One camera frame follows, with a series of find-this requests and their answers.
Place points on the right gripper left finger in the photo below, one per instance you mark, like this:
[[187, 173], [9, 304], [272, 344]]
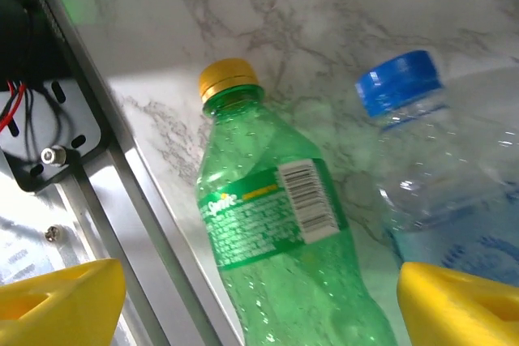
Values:
[[61, 305]]

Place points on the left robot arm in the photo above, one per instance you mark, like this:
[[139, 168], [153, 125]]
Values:
[[16, 26]]

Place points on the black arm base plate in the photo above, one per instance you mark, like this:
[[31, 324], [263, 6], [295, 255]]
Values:
[[73, 119]]

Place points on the silver hex bolt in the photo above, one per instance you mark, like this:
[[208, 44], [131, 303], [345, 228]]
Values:
[[52, 155]]

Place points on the clear bottle pale blue label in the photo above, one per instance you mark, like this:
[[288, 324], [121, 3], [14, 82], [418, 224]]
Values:
[[425, 167]]

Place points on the green Sprite bottle yellow cap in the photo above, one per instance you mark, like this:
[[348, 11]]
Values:
[[263, 200]]

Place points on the small silver screw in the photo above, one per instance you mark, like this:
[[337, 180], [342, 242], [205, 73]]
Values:
[[53, 232]]

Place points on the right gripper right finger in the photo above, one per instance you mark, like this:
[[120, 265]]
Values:
[[458, 313]]

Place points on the wide aluminium mounting rail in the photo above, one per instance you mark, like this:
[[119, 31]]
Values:
[[134, 208]]

